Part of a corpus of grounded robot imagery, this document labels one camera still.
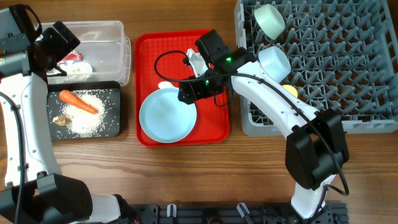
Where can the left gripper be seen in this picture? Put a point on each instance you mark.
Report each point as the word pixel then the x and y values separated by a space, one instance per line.
pixel 51 35

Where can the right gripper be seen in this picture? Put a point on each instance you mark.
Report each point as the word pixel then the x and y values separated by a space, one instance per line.
pixel 188 91

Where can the red snack wrapper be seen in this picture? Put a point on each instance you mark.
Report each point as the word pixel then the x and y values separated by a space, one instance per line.
pixel 72 56

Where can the white plastic spoon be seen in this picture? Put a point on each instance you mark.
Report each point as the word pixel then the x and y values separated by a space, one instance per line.
pixel 166 85

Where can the white tissue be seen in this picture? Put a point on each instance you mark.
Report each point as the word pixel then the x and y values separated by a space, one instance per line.
pixel 76 67

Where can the light blue plate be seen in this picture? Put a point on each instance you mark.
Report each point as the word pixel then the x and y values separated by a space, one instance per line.
pixel 164 118

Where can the orange carrot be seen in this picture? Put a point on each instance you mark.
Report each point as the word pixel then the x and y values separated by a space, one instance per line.
pixel 70 98

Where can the walnut shell scraps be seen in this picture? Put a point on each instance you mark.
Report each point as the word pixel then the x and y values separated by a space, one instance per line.
pixel 61 120

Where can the white rice leftovers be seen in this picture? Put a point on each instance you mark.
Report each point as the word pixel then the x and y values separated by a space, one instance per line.
pixel 105 123

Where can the light blue bowl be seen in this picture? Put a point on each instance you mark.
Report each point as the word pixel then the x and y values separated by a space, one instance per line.
pixel 275 62

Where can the yellow plastic cup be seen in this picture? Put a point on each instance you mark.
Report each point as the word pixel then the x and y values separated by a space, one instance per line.
pixel 292 90

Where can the green bowl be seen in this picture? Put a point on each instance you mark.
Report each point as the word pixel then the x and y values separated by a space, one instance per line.
pixel 270 21

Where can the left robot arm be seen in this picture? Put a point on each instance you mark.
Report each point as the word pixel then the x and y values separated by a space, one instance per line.
pixel 36 190

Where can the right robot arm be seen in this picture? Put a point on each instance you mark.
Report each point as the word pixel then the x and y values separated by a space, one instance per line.
pixel 316 147

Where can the grey dishwasher rack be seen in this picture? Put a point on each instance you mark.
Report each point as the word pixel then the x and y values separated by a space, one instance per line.
pixel 343 56

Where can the red serving tray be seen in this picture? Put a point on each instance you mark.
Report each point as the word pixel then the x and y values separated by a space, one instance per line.
pixel 212 121

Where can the clear plastic storage bin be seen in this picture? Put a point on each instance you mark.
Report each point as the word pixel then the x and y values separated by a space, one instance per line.
pixel 105 47

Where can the black plastic tray bin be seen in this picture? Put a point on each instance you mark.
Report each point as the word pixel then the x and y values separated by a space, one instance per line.
pixel 85 86

